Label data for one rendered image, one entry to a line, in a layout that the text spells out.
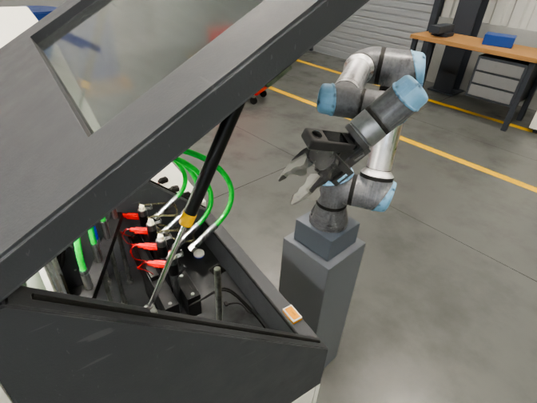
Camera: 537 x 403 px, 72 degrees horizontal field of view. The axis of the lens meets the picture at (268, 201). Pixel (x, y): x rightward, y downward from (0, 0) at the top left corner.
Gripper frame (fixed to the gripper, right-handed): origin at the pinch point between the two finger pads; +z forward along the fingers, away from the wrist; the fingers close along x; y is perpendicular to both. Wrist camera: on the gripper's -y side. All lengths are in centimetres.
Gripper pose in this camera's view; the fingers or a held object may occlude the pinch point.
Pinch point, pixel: (286, 188)
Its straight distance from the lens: 86.0
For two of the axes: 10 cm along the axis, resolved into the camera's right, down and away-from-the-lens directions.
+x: -3.4, -7.1, 6.1
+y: 5.9, 3.5, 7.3
